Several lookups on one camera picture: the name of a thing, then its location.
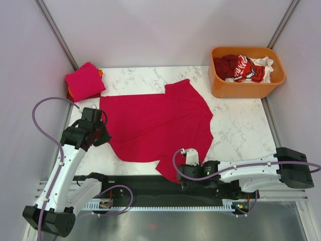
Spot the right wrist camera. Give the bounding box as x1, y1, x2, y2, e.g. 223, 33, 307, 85
181, 148, 200, 166

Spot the orange plastic basket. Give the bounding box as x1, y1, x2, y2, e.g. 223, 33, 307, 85
208, 46, 286, 99

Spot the aluminium rail profile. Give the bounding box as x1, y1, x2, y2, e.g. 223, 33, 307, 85
35, 181, 308, 201

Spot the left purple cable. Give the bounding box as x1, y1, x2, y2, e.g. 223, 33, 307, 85
32, 97, 135, 241

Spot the folded orange t shirt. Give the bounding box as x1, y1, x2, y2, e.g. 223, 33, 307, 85
97, 69, 103, 77

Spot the right aluminium frame post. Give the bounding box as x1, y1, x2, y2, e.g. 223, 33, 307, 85
267, 0, 301, 49

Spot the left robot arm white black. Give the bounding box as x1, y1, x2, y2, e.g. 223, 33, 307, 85
23, 107, 111, 237

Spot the left aluminium frame post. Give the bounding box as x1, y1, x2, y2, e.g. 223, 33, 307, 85
35, 0, 79, 71

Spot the grey slotted cable duct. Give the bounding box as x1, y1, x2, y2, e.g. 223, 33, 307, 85
82, 199, 249, 212

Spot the folded dark red t shirt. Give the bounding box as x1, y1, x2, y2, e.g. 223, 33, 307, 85
66, 88, 101, 102

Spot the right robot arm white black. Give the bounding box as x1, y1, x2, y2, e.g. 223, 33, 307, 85
173, 147, 314, 198

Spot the aluminium frame post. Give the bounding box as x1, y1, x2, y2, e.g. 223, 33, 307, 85
267, 0, 301, 49
35, 0, 79, 71

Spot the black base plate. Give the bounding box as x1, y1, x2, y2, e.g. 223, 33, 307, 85
71, 174, 260, 208

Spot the red white printed t shirt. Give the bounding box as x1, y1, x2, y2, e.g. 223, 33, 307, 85
224, 55, 274, 83

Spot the folded pink t shirt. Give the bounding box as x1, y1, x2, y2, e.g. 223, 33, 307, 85
65, 62, 106, 95

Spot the dark red crumpled t shirt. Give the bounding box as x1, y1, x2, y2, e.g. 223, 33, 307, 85
213, 54, 238, 80

